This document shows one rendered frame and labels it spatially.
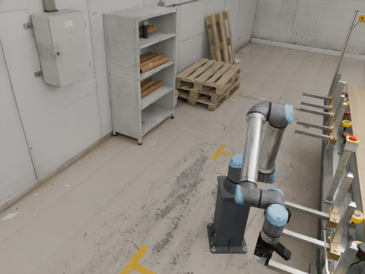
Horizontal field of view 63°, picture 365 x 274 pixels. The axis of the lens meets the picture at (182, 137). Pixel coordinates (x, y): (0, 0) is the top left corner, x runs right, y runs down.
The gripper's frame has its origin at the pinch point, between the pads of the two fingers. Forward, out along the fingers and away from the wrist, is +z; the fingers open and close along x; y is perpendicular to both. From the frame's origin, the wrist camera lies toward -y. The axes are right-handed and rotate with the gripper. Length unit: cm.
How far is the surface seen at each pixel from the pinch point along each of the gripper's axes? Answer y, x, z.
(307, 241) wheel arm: -18.1, -23.6, -1.6
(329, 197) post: -31, -78, 7
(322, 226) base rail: -29, -54, 12
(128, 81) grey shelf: 191, -177, 2
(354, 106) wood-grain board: -49, -219, -7
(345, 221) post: -31.3, -27.5, -19.8
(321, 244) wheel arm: -24.7, -23.8, -2.4
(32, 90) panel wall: 230, -77, -15
